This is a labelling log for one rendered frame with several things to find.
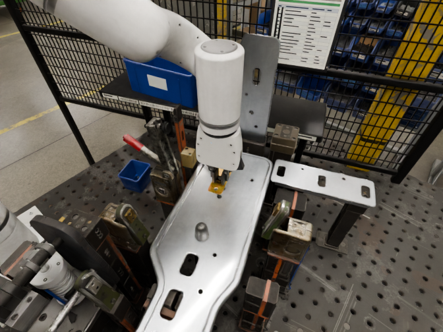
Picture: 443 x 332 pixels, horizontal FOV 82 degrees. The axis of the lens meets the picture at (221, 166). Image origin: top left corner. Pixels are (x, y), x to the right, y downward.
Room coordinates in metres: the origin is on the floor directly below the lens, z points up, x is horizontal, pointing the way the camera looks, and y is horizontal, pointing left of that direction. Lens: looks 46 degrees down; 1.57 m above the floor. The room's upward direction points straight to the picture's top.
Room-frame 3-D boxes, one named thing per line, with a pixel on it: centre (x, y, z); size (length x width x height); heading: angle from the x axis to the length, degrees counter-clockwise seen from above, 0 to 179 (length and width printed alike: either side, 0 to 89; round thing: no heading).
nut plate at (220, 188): (0.44, 0.00, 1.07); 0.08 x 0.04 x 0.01; 161
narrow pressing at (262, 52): (0.68, -0.09, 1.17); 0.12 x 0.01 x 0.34; 71
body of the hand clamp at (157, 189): (0.49, 0.16, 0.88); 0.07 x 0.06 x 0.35; 71
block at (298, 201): (0.44, -0.20, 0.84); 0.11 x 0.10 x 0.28; 71
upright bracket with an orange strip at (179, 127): (0.58, 0.12, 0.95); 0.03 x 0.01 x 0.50; 161
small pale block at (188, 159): (0.55, 0.10, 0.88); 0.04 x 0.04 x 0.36; 71
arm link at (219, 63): (0.44, 0.00, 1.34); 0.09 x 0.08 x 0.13; 11
